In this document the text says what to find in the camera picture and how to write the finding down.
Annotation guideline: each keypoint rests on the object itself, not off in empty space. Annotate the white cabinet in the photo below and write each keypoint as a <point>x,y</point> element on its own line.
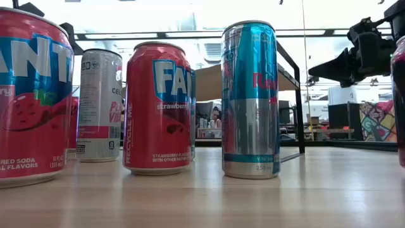
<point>348,95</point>

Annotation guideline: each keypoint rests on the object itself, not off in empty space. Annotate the red Fanta strawberry can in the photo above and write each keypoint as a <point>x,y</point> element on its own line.
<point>31,111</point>
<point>152,120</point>

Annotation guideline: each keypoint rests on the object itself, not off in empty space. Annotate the blue silver Red Bull can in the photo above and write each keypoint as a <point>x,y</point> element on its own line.
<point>193,120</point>
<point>250,111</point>

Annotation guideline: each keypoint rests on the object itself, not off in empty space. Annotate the black monitor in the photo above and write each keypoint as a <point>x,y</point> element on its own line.
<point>284,112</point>

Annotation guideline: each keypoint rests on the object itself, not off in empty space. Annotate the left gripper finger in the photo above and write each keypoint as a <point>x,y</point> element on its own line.
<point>76,44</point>

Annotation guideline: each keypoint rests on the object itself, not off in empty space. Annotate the black aluminium rig frame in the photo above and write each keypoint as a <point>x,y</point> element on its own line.
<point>348,145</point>

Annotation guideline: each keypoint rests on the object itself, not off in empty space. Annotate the wooden shelf with black frame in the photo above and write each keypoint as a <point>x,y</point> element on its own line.
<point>209,82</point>

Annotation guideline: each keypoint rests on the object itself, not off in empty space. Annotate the colourful patchwork quilt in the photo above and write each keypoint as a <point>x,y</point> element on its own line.
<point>378,123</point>

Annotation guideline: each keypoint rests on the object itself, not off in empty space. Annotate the red Coca-Cola can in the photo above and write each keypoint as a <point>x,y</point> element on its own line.
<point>399,104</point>

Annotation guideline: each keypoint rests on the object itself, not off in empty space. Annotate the person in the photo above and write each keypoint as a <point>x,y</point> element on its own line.
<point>216,117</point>

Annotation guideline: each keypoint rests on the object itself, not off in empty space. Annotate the black partition panel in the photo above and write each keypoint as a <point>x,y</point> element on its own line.
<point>343,122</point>

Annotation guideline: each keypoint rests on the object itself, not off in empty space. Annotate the white Celsius peach can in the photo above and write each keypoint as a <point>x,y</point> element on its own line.
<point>98,104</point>

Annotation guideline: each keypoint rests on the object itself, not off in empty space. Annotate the wooden workbench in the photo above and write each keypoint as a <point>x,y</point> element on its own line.
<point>329,130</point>

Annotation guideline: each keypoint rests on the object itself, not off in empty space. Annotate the long ceiling light bar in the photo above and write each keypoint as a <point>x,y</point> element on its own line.
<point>161,35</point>

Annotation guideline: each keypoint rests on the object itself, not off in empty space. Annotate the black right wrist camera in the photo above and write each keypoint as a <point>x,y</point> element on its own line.
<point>360,28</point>

